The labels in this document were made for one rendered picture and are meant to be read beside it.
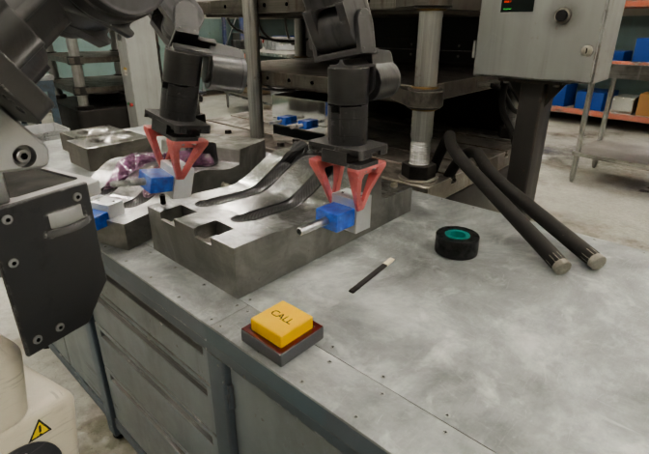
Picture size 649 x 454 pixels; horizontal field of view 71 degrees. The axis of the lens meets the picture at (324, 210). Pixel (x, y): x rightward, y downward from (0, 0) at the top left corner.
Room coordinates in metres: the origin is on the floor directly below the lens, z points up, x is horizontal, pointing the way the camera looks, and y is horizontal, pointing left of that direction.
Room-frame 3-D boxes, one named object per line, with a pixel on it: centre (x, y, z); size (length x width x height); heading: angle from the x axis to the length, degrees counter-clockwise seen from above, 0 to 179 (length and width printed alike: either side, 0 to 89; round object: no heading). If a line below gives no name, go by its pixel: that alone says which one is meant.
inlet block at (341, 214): (0.63, -0.01, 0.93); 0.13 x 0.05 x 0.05; 137
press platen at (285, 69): (1.93, -0.10, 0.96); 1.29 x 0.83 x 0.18; 48
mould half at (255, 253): (0.89, 0.06, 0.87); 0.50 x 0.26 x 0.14; 138
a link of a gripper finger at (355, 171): (0.64, -0.04, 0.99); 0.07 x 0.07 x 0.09; 48
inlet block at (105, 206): (0.79, 0.45, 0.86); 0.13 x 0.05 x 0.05; 155
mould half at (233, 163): (1.07, 0.39, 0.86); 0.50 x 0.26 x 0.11; 155
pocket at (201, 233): (0.69, 0.18, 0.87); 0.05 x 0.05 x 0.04; 48
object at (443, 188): (1.94, -0.09, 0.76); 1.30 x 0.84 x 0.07; 48
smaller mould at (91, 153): (1.42, 0.67, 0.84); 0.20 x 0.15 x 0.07; 138
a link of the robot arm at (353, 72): (0.66, -0.04, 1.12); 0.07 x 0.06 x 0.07; 142
